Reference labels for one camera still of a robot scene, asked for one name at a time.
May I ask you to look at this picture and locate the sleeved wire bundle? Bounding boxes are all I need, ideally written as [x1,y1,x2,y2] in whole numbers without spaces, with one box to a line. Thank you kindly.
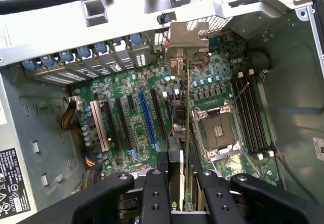
[80,152,105,185]

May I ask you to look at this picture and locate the long black expansion slot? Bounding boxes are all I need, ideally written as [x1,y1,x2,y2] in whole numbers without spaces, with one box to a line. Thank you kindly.
[149,89,168,140]
[115,97,134,150]
[101,99,123,152]

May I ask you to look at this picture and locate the yellow and black power wires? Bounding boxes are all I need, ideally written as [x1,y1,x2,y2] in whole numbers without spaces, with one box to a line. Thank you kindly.
[60,99,85,134]

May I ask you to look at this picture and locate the small black case latch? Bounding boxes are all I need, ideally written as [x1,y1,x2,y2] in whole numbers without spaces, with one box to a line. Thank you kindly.
[156,12,176,24]

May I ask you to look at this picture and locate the open metal socket cover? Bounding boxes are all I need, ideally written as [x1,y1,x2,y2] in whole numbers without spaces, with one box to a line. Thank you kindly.
[209,152,261,179]

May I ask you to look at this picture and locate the white warning sticker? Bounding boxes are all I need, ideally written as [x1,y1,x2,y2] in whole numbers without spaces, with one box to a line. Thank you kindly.
[312,136,324,163]

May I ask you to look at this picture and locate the blue expansion slot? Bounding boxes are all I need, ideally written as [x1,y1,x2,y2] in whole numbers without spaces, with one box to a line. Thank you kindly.
[138,92,159,146]

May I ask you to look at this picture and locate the black RAM slot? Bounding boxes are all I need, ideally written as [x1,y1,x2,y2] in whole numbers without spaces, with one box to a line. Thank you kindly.
[242,69,268,159]
[231,72,257,156]
[248,68,275,158]
[236,71,263,159]

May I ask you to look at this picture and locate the thin wire locking lever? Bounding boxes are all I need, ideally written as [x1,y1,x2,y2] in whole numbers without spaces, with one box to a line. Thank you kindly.
[230,81,251,106]

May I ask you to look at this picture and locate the white power supply label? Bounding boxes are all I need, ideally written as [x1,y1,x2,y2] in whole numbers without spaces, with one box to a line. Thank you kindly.
[0,146,30,215]

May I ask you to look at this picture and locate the grey open PC case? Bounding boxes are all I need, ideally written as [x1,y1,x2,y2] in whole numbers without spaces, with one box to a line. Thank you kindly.
[0,0,324,224]

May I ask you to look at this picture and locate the green motherboard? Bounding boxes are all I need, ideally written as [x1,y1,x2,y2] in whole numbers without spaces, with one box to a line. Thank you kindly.
[68,34,282,187]

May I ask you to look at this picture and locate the metal slot cover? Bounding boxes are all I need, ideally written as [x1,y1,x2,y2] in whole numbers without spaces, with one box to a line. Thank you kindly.
[100,53,128,73]
[30,66,74,86]
[128,43,150,69]
[57,63,95,81]
[114,48,139,70]
[80,58,112,76]

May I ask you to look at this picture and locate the thin grey wire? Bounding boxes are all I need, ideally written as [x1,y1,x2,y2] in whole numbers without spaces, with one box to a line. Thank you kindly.
[275,152,324,200]

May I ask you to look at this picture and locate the black round speaker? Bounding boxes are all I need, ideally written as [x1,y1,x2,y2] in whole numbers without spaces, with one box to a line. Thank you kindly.
[248,49,273,73]

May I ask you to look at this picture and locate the metal CPU socket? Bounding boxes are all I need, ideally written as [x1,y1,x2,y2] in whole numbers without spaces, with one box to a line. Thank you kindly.
[190,101,248,159]

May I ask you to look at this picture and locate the short black expansion slot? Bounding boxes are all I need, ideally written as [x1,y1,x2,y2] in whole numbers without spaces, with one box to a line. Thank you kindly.
[126,94,137,110]

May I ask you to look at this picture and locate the red thin wire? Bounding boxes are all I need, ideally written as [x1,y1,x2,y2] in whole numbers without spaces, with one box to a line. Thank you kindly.
[189,51,211,68]

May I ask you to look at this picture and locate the white expansion slot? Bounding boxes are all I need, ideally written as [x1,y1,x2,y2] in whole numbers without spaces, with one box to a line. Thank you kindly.
[89,99,111,153]

